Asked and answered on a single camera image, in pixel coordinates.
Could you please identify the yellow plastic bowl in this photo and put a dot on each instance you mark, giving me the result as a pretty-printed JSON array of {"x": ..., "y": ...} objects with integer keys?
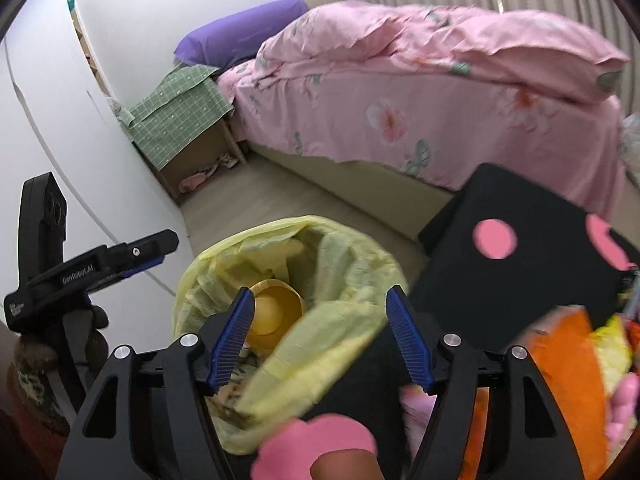
[{"x": 270, "y": 315}]

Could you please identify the black table with pink shapes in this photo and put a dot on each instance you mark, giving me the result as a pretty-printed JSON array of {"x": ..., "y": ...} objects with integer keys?
[{"x": 525, "y": 270}]

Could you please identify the pink duvet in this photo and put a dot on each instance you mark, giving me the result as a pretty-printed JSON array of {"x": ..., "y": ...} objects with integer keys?
[{"x": 425, "y": 35}]

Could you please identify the wooden nightstand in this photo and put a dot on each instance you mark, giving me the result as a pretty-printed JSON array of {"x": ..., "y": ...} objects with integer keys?
[{"x": 200, "y": 155}]

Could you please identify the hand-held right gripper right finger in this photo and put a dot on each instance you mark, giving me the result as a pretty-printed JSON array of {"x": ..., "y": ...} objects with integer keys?
[{"x": 407, "y": 335}]

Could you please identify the yellow chips packet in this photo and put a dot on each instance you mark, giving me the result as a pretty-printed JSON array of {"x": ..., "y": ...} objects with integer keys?
[{"x": 612, "y": 345}]

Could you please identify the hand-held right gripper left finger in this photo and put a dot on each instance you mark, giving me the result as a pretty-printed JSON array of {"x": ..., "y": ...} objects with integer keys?
[{"x": 235, "y": 330}]

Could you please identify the white wardrobe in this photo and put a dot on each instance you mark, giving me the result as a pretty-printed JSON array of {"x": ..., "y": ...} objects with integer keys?
[{"x": 45, "y": 125}]

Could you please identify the person's left hand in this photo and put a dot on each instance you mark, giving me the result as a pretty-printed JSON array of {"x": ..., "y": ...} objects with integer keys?
[{"x": 95, "y": 330}]

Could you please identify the pink floral bedsheet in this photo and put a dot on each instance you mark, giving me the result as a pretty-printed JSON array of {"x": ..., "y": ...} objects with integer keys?
[{"x": 350, "y": 115}]

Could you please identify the beige bed frame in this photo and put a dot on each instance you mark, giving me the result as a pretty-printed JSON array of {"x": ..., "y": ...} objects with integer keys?
[{"x": 320, "y": 175}]

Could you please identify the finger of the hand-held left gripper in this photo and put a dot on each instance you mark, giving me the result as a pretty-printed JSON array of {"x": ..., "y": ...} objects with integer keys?
[{"x": 145, "y": 247}]

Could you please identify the pink slippers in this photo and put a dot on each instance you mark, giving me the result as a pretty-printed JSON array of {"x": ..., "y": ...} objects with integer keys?
[{"x": 195, "y": 180}]

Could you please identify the green checked cloth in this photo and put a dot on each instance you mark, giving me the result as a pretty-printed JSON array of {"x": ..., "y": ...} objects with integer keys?
[{"x": 175, "y": 105}]

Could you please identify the purple pillow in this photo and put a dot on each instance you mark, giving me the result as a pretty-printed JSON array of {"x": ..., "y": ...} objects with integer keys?
[{"x": 240, "y": 30}]

